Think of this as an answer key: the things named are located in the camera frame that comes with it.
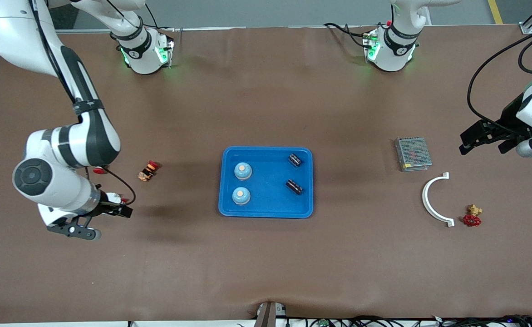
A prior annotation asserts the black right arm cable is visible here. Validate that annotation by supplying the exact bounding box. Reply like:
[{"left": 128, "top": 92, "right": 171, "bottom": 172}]
[{"left": 29, "top": 0, "right": 136, "bottom": 206}]

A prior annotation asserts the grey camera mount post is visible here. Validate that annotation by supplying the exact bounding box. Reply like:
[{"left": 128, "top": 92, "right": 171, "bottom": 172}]
[{"left": 253, "top": 301, "right": 287, "bottom": 327}]

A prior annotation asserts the black base cable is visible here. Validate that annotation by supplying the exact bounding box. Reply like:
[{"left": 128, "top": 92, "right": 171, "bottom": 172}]
[{"left": 323, "top": 22, "right": 367, "bottom": 48}]

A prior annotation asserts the white curved plastic bracket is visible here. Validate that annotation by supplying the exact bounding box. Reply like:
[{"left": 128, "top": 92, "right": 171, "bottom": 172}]
[{"left": 422, "top": 172, "right": 455, "bottom": 228}]

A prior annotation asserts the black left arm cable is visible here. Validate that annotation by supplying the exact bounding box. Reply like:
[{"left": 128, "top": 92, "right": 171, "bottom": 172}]
[{"left": 467, "top": 32, "right": 532, "bottom": 137}]

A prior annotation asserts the blue dome bell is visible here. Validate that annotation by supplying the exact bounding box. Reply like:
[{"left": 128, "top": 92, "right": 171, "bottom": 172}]
[
  {"left": 232, "top": 187, "right": 251, "bottom": 206},
  {"left": 234, "top": 162, "right": 253, "bottom": 181}
]

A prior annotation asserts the brass valve red handle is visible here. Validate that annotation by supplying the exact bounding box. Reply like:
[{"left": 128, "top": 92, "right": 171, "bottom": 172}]
[{"left": 463, "top": 204, "right": 483, "bottom": 228}]

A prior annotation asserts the blue plastic tray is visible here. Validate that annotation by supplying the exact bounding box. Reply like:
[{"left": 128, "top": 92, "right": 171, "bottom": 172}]
[{"left": 217, "top": 146, "right": 314, "bottom": 220}]

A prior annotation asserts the metal mesh power supply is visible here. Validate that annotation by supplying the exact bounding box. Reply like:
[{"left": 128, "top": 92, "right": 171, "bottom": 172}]
[{"left": 394, "top": 137, "right": 433, "bottom": 172}]

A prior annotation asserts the orange emergency stop switch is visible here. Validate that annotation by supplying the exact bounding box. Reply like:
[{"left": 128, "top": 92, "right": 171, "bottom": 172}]
[{"left": 138, "top": 160, "right": 161, "bottom": 182}]

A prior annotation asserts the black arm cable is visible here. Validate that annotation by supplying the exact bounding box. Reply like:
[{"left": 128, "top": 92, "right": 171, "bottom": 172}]
[
  {"left": 29, "top": 0, "right": 136, "bottom": 206},
  {"left": 467, "top": 32, "right": 532, "bottom": 137}
]

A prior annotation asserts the aluminium frame post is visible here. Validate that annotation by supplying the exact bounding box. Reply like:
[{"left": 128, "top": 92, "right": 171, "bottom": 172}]
[{"left": 519, "top": 7, "right": 532, "bottom": 35}]

